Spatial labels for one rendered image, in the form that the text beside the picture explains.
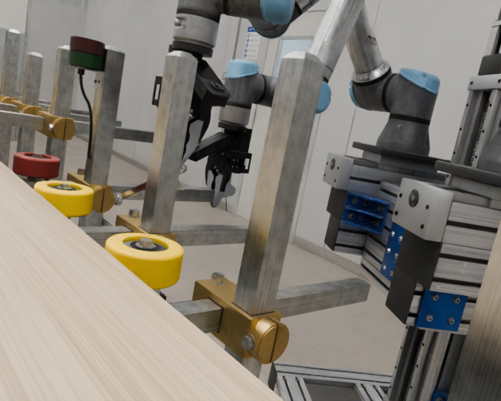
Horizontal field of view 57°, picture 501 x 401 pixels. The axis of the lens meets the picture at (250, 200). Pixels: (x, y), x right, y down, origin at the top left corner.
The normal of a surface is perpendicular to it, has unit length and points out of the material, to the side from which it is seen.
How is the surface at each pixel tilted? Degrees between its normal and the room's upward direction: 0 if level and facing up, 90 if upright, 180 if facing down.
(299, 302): 90
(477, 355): 90
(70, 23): 90
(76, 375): 0
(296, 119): 90
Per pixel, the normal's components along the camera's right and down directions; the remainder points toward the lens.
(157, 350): 0.19, -0.97
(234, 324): -0.75, -0.03
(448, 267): 0.13, 0.21
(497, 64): -0.97, -0.16
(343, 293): 0.63, 0.25
